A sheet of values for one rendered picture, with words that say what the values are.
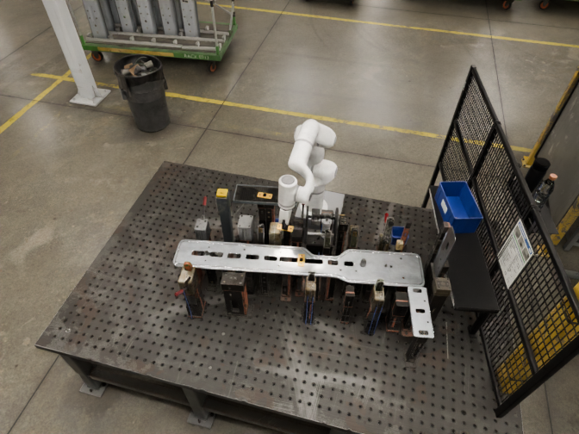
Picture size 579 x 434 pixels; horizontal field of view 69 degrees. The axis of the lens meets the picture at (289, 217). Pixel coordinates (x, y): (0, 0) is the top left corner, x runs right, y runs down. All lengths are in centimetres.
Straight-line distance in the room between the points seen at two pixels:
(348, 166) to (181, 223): 210
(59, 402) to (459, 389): 249
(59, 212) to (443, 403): 357
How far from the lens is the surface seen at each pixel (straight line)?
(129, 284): 278
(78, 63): 566
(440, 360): 253
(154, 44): 625
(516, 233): 226
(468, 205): 274
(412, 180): 445
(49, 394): 344
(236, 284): 224
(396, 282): 234
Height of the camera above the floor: 289
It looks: 48 degrees down
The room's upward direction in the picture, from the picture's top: 1 degrees clockwise
